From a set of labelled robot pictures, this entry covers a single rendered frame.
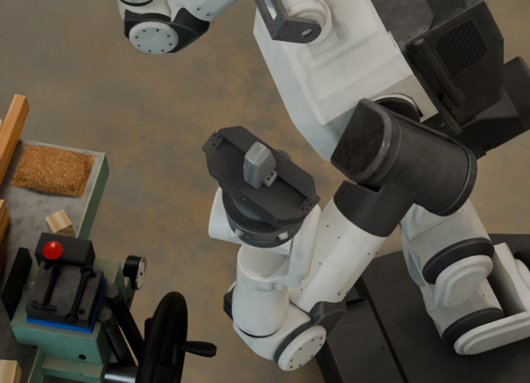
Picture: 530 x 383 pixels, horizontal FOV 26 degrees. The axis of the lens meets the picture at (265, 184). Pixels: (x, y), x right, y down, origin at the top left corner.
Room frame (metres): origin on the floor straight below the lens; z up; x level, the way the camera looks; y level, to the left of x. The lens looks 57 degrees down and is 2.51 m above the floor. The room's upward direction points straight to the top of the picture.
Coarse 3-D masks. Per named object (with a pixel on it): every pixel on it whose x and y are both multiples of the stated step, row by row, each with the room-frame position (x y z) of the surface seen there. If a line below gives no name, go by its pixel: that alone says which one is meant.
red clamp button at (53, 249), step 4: (48, 244) 0.86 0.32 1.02; (52, 244) 0.86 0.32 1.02; (56, 244) 0.86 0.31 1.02; (60, 244) 0.86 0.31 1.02; (44, 248) 0.85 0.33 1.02; (48, 248) 0.85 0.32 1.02; (52, 248) 0.85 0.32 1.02; (56, 248) 0.85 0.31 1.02; (60, 248) 0.85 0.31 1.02; (44, 252) 0.85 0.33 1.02; (48, 252) 0.85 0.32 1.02; (52, 252) 0.85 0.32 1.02; (56, 252) 0.85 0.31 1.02; (60, 252) 0.85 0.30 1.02; (44, 256) 0.84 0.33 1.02; (48, 256) 0.84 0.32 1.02; (52, 256) 0.84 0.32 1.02; (56, 256) 0.84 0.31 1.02
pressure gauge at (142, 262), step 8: (128, 256) 1.04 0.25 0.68; (136, 256) 1.04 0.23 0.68; (128, 264) 1.01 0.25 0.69; (136, 264) 1.01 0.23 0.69; (144, 264) 1.04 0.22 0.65; (128, 272) 1.00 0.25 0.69; (136, 272) 1.00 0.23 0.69; (144, 272) 1.03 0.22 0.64; (136, 280) 0.99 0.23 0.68; (136, 288) 0.98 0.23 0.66
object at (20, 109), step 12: (24, 96) 1.20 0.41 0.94; (12, 108) 1.18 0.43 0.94; (24, 108) 1.19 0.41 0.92; (12, 120) 1.15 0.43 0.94; (24, 120) 1.18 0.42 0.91; (0, 132) 1.13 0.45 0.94; (12, 132) 1.13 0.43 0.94; (0, 144) 1.10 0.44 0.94; (12, 144) 1.12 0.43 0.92; (0, 156) 1.08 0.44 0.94; (0, 168) 1.06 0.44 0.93; (0, 180) 1.05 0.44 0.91
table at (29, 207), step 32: (96, 160) 1.10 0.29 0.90; (0, 192) 1.03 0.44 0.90; (32, 192) 1.03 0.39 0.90; (96, 192) 1.05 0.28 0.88; (32, 224) 0.97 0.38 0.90; (32, 256) 0.91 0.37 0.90; (0, 288) 0.85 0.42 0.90; (128, 288) 0.87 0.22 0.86; (0, 320) 0.80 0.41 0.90; (0, 352) 0.74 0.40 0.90; (32, 352) 0.74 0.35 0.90
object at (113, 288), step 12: (108, 288) 0.82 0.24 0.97; (120, 300) 0.81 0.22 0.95; (108, 312) 0.78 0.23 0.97; (120, 312) 0.80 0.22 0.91; (108, 324) 0.76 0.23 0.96; (120, 324) 0.81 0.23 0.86; (132, 324) 0.82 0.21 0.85; (144, 324) 0.95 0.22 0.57; (108, 336) 0.76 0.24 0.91; (120, 336) 0.77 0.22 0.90; (132, 336) 0.81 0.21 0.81; (144, 336) 0.92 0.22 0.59; (120, 348) 0.77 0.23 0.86; (132, 348) 0.82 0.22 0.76; (120, 360) 0.77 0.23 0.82; (132, 360) 0.78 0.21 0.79
